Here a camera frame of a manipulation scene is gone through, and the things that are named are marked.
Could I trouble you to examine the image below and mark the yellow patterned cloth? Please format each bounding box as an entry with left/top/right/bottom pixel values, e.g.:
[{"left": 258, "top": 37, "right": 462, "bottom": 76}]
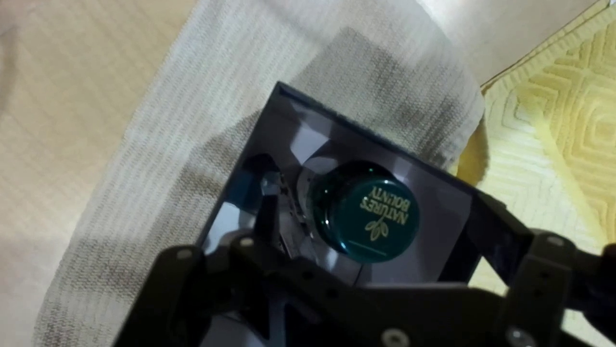
[{"left": 454, "top": 3, "right": 616, "bottom": 347}]

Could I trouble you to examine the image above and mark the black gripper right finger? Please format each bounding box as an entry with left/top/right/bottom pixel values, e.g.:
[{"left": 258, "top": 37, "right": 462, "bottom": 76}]
[{"left": 466, "top": 193, "right": 616, "bottom": 347}]

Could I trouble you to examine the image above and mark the black open box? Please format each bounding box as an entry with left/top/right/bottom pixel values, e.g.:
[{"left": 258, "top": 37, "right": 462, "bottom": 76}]
[{"left": 198, "top": 82, "right": 535, "bottom": 288}]

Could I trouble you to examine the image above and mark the white and grey cloth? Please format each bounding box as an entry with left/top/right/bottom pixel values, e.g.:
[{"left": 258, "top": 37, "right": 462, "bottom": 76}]
[{"left": 35, "top": 0, "right": 487, "bottom": 347}]

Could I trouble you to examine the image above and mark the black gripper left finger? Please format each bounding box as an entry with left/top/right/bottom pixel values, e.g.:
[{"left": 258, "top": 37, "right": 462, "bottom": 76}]
[{"left": 113, "top": 193, "right": 387, "bottom": 347}]

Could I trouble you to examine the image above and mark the bottle with green cap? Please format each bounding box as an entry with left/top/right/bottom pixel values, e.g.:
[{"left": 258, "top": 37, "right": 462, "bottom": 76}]
[{"left": 306, "top": 161, "right": 421, "bottom": 267}]

